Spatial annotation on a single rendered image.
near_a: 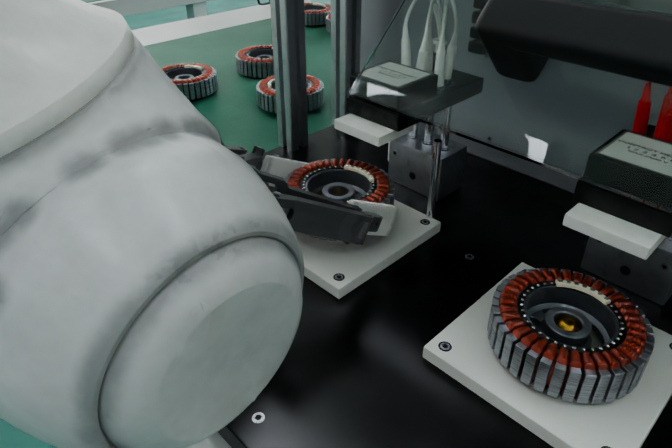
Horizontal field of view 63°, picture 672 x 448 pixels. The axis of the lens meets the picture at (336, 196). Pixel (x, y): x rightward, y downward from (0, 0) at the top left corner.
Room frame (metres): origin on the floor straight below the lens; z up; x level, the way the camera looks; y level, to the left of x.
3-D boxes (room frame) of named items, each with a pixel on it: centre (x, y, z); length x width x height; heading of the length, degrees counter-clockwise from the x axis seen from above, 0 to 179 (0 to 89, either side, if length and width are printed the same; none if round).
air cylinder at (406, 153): (0.58, -0.11, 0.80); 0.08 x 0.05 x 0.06; 45
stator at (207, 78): (0.93, 0.27, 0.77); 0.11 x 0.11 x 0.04
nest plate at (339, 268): (0.47, 0.00, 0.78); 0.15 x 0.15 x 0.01; 45
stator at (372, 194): (0.47, 0.00, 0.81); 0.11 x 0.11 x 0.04
